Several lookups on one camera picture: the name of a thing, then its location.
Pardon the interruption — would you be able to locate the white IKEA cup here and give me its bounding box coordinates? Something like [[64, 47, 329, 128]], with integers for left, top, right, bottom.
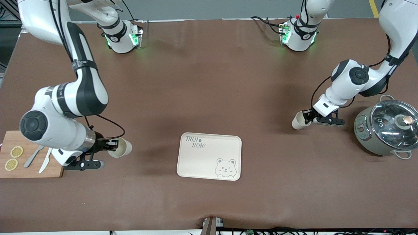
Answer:
[[108, 137, 133, 158], [292, 111, 311, 130]]

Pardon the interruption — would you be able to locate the white plastic knife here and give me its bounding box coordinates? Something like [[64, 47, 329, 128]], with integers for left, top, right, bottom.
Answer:
[[39, 148, 53, 174]]

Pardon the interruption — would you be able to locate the grey plastic knife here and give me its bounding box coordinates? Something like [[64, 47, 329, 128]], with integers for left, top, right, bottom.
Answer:
[[24, 145, 44, 168]]

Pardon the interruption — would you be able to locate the grey-green electric cooking pot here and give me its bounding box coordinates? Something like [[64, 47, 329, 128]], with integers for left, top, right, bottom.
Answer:
[[354, 95, 418, 160]]

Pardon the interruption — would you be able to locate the bamboo cutting board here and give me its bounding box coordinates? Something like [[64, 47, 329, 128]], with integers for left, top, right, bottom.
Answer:
[[0, 131, 64, 179]]

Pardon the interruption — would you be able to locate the glass pot lid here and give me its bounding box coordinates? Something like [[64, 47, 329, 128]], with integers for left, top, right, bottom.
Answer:
[[370, 100, 418, 150]]

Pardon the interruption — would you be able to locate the cream bear print tray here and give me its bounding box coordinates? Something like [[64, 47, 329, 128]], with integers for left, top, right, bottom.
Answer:
[[177, 132, 242, 181]]

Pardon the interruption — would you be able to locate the brown table cover sheet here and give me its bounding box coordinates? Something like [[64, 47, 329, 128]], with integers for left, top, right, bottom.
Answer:
[[0, 18, 418, 233]]

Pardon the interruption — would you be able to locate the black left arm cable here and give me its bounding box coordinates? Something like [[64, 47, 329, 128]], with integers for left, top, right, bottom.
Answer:
[[310, 33, 392, 109]]

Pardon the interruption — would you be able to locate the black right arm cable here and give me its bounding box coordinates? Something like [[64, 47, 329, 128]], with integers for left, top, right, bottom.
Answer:
[[49, 0, 126, 139]]

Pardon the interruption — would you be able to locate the black arm base cable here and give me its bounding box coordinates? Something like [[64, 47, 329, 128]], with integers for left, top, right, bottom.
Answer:
[[250, 16, 285, 35]]

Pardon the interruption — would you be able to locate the metal camera stand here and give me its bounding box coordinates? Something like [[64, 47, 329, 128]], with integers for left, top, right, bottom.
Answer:
[[202, 216, 224, 235]]

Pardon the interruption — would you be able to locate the aluminium frame profile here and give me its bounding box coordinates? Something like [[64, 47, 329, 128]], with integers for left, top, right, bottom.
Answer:
[[0, 0, 23, 28]]

